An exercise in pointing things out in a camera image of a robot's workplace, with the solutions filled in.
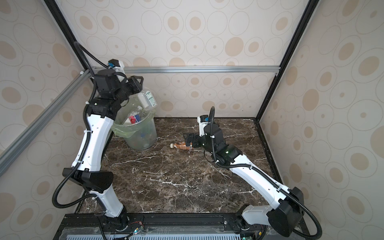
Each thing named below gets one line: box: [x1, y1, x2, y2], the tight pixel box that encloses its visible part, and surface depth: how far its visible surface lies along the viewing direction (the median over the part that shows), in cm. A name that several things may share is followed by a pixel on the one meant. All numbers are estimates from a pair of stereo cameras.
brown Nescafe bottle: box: [170, 142, 193, 150], surface depth 102 cm
